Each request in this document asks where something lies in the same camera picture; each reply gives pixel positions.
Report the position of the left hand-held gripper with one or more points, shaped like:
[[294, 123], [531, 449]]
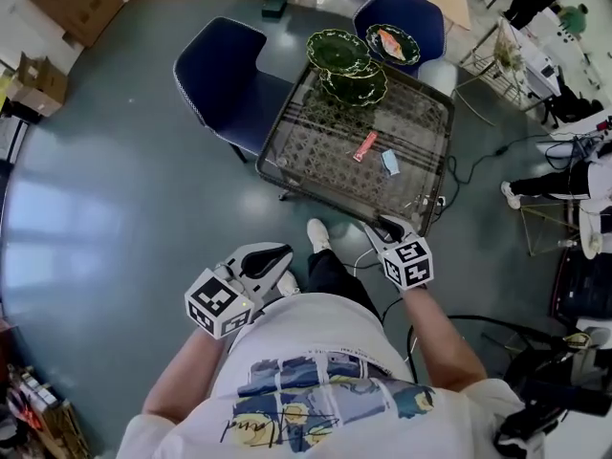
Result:
[[217, 304]]

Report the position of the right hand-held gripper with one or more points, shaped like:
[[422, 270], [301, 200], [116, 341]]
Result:
[[408, 263]]

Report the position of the blue small packet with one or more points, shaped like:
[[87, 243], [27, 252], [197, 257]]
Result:
[[389, 163]]

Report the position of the red small stick packet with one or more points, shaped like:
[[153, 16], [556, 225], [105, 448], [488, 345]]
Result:
[[365, 146]]

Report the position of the green tiered plate container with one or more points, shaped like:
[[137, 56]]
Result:
[[346, 72]]

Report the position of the orange small snack packet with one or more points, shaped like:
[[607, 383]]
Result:
[[391, 43]]

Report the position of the green scalloped plate container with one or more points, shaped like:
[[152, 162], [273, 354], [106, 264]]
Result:
[[408, 41]]

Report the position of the person's left forearm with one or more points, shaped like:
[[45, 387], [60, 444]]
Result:
[[184, 376]]

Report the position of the person's right forearm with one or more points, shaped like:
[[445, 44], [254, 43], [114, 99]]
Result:
[[440, 337]]

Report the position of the person's white shoe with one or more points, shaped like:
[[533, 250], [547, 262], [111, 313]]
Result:
[[318, 234], [289, 285]]

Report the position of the white power strip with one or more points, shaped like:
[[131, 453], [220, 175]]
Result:
[[440, 201]]

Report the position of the person's black trouser leg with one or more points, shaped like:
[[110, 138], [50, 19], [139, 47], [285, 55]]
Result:
[[334, 275]]

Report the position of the glass rattan table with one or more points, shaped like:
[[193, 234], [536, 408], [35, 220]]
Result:
[[334, 160]]

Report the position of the person's white printed t-shirt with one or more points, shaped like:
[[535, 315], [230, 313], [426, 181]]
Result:
[[325, 380]]

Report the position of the blue upholstered chair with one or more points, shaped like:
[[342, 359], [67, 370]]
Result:
[[406, 12], [225, 79]]

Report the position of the gold rack with dried plants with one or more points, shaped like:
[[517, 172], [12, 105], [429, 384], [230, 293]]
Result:
[[502, 55]]

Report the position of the green box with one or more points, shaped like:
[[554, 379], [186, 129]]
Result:
[[274, 6]]

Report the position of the cluttered goods shelf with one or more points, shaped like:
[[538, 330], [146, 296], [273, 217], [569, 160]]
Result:
[[33, 409]]

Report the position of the small open cardboard boxes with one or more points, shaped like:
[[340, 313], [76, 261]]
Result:
[[38, 84]]

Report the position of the large cardboard box stack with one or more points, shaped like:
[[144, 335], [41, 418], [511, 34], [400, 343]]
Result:
[[76, 3]]

